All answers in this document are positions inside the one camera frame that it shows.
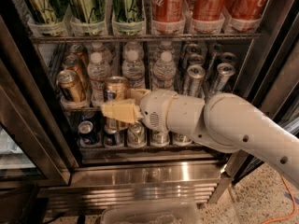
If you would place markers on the red cola can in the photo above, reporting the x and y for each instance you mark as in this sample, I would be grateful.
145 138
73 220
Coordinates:
247 9
207 10
167 10

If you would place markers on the middle front water bottle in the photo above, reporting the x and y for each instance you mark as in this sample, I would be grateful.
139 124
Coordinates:
133 69

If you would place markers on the middle green white can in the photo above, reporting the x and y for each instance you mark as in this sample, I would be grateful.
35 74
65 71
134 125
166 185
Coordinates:
159 139

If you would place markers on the left red cola can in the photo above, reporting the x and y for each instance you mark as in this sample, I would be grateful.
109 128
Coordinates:
167 10

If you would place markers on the orange can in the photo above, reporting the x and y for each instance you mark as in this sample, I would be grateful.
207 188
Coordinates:
71 86
115 89
74 63

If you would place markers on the right rear water bottle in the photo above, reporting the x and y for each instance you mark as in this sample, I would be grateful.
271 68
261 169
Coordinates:
164 46

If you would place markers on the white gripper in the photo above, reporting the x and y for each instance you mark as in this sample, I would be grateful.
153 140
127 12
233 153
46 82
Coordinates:
154 107

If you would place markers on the right green white can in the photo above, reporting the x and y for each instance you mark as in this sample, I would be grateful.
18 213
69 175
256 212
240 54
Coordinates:
181 140

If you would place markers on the middle right silver slim can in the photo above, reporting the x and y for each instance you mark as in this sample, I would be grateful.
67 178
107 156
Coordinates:
228 57

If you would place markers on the right front water bottle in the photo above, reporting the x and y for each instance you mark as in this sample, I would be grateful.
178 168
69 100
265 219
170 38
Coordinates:
164 72

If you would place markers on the blue can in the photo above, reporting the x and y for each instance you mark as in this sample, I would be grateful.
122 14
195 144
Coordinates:
113 138
87 133

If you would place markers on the left blue can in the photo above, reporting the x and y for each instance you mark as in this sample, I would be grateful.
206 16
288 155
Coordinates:
87 133

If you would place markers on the steel fridge cabinet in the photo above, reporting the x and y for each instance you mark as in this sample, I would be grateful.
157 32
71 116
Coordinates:
114 177

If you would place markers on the right red cola can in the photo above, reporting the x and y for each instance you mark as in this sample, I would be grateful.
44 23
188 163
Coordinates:
247 9

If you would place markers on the left green white can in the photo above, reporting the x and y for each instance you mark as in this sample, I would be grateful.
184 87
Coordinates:
136 136

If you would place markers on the middle left silver slim can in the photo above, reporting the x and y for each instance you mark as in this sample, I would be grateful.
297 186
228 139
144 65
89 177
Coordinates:
194 59

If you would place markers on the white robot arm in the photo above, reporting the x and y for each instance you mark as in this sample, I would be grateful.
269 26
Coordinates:
225 122

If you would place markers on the middle rear water bottle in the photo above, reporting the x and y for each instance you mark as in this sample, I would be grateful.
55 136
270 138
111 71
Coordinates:
137 46

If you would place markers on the water bottle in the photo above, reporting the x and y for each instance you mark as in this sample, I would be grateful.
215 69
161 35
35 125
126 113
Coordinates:
137 46
164 46
133 69
103 50
164 72
98 71

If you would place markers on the silver slim can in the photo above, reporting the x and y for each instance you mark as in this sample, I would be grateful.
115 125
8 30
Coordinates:
224 72
193 80
228 57
194 59

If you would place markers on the middle red cola can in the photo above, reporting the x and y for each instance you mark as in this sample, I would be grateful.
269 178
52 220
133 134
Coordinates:
207 10

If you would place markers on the front right silver slim can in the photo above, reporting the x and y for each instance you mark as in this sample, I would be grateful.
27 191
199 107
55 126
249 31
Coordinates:
224 72

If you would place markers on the glass fridge door left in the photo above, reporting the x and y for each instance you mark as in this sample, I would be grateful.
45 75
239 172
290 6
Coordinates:
26 116

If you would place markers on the left rear water bottle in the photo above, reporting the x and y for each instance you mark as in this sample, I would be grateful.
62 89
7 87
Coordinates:
103 50

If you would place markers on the front left silver slim can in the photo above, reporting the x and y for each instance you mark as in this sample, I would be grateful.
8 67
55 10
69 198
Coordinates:
193 80

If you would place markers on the clear plastic bin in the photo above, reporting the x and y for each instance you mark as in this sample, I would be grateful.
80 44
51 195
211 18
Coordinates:
152 213

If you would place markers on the green white can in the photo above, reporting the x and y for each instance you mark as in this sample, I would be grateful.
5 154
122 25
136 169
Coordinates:
159 139
136 136
181 140

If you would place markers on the left front water bottle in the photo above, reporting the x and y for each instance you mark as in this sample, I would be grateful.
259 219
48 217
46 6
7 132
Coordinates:
98 71

